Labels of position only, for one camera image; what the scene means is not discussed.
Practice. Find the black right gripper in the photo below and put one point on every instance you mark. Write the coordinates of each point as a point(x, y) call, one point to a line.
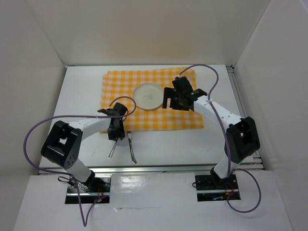
point(168, 93)

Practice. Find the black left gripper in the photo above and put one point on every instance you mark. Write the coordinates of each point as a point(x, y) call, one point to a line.
point(120, 133)

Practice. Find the silver table knife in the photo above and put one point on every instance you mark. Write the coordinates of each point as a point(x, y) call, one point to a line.
point(133, 159)

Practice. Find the silver fork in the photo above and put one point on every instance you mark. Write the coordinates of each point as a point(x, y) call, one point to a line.
point(112, 150)

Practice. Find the cream round plate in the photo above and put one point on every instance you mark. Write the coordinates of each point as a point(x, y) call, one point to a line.
point(148, 96)

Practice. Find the yellow white checkered cloth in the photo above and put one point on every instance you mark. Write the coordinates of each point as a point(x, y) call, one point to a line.
point(117, 83)

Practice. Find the clear plastic cup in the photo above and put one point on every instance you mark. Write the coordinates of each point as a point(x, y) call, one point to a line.
point(189, 74)

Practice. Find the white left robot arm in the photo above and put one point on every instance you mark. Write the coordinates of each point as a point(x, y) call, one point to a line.
point(64, 140)

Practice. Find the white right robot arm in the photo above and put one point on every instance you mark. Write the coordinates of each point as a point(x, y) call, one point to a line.
point(240, 134)

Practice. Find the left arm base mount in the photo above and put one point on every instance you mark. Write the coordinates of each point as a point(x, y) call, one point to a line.
point(100, 193)

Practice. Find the aluminium front rail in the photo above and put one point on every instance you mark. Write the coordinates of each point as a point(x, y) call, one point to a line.
point(137, 169)

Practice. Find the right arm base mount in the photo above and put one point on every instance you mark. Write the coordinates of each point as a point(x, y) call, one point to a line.
point(207, 190)

